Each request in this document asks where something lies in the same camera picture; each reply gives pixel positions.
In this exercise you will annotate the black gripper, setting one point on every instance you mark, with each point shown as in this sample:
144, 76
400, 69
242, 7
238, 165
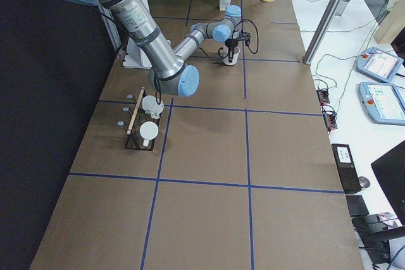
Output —
231, 48

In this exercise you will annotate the white ceramic mug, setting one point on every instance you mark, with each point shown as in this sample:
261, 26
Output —
228, 61

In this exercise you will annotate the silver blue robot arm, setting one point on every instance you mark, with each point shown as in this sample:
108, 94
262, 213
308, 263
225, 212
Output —
170, 74

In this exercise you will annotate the white cup on rack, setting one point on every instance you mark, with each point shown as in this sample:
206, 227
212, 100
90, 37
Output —
152, 106
148, 131

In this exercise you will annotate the white cup on rack front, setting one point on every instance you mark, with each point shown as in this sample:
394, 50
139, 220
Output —
148, 131

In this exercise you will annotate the orange black connector board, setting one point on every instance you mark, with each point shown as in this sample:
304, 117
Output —
323, 96

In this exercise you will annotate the blue teach pendant upper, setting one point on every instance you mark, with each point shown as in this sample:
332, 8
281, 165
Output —
378, 64

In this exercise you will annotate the blue teach pendant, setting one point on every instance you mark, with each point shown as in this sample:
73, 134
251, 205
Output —
382, 102
378, 64

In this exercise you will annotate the blue teach pendant lower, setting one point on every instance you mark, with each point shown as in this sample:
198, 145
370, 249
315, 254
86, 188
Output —
382, 102

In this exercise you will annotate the black box with label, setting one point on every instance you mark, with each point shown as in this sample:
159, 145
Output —
346, 168

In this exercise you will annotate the black monitor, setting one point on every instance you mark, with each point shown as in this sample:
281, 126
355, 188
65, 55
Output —
389, 172

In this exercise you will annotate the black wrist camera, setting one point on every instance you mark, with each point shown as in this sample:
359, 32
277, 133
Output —
246, 38

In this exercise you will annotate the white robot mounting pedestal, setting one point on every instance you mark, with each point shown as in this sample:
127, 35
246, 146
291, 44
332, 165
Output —
135, 57

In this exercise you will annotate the black wire cup rack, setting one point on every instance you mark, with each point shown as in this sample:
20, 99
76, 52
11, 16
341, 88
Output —
144, 117

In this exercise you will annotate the aluminium frame post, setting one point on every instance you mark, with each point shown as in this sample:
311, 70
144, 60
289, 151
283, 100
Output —
321, 30

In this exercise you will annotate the wooden rack handle rod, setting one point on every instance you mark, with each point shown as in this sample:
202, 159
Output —
136, 108

